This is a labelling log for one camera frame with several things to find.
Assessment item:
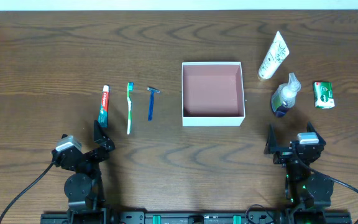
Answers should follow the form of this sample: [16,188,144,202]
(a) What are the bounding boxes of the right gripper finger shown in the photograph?
[306,121,318,134]
[264,124,278,154]

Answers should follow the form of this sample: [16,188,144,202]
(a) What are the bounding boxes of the red green toothpaste tube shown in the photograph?
[98,85,110,128]

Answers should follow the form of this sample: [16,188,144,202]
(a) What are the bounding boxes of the green soap bar pack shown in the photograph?
[313,82,335,109]

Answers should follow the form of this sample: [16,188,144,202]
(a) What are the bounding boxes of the clear pump sanitizer bottle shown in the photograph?
[271,73,301,118]

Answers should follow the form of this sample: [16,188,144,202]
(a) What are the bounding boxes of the green white toothbrush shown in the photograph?
[127,82,134,135]

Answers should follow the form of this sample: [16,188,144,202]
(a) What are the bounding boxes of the blue disposable razor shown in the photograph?
[147,87,160,121]

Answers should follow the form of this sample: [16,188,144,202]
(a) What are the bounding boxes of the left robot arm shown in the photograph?
[52,121,115,223]

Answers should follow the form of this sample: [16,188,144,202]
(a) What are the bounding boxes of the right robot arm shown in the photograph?
[264,123,334,223]

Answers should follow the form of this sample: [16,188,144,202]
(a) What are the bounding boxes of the white box pink interior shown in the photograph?
[181,62,246,127]

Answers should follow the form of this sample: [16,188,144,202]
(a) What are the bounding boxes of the white lotion tube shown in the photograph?
[258,31,290,81]

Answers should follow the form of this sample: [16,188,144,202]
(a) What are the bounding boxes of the left black cable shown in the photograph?
[0,160,57,224]

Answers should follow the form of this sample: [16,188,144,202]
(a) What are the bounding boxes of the black cable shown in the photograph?
[0,160,57,224]
[292,149,358,224]

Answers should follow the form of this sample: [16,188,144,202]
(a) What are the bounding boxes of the right black cable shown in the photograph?
[292,149,358,224]

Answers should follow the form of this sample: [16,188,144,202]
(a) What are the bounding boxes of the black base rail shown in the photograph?
[40,210,352,224]

